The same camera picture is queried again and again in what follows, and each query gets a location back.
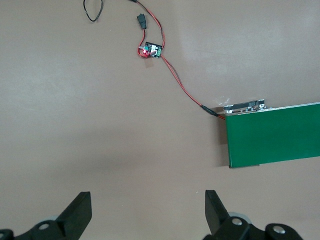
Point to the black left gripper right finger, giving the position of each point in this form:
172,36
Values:
216,215

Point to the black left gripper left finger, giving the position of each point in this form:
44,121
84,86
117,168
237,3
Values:
75,217

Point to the green conveyor belt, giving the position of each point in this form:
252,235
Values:
275,135

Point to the small beige tape piece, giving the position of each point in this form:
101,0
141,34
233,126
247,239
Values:
149,63

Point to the small motor controller board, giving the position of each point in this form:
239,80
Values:
152,50

